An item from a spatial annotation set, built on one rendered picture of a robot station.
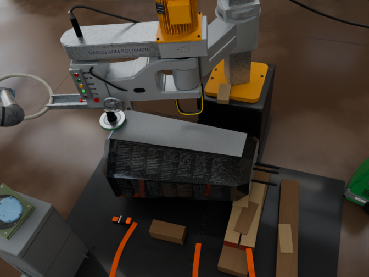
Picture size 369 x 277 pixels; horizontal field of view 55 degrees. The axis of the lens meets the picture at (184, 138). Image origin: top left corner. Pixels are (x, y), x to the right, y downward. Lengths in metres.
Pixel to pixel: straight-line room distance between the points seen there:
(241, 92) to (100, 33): 1.34
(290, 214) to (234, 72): 1.31
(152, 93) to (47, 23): 3.86
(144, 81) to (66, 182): 1.72
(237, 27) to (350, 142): 1.82
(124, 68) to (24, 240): 1.34
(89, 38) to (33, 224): 1.31
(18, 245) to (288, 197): 2.19
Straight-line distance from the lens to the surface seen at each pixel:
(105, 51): 2.41
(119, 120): 3.00
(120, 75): 2.59
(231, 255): 3.07
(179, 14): 2.11
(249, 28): 2.83
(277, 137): 3.87
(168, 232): 3.17
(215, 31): 2.70
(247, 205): 3.13
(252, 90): 3.20
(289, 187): 3.41
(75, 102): 2.99
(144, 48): 2.34
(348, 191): 3.45
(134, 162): 2.92
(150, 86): 2.56
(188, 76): 2.49
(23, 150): 4.39
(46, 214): 2.73
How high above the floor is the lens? 3.00
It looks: 51 degrees down
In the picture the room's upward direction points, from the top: 10 degrees counter-clockwise
